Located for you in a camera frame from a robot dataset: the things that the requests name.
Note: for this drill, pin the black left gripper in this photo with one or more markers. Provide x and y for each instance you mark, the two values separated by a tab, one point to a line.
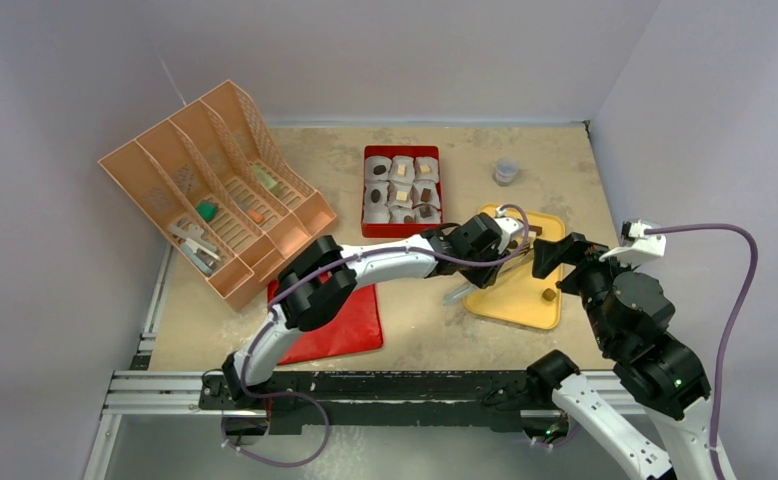
483	278

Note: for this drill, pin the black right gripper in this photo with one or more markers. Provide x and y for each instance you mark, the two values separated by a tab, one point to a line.
567	251

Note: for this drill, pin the red box lid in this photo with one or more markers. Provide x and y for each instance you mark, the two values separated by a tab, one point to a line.
355	329

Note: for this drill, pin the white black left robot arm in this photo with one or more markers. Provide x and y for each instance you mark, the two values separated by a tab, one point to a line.
315	286

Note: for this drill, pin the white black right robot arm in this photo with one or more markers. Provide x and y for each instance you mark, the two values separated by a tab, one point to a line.
629	315

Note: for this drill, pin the red chocolate box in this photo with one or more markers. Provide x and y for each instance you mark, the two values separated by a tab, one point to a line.
385	219

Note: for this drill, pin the yellow plastic tray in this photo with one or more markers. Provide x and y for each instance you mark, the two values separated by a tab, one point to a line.
517	298

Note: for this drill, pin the small clear plastic cup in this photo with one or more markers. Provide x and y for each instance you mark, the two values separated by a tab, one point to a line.
505	171

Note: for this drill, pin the light green eraser box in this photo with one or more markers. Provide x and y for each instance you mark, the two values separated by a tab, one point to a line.
266	179

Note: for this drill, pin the orange block in organizer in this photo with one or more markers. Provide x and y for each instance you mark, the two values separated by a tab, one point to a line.
255	216

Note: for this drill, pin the green block in organizer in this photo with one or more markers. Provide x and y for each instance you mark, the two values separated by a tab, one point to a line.
207	210

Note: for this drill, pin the peach plastic file organizer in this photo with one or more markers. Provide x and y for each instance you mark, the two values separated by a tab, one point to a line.
204	152

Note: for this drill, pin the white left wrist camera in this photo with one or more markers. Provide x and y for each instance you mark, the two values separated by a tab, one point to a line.
511	229

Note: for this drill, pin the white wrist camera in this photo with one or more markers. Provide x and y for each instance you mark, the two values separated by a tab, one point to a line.
511	229
637	246

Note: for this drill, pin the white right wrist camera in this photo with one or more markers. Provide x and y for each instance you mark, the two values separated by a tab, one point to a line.
637	246

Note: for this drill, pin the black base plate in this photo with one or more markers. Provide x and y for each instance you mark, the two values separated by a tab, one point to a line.
293	400

